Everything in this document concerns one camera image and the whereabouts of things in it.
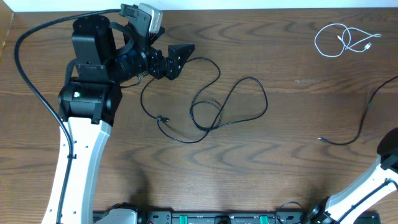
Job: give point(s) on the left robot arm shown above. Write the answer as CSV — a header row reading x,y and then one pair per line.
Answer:
x,y
107,54

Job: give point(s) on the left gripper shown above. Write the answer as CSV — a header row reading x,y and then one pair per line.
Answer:
x,y
169,70

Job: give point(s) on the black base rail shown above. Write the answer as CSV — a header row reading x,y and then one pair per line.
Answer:
x,y
168,216

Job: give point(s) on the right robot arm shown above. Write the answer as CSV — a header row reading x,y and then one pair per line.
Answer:
x,y
377,182

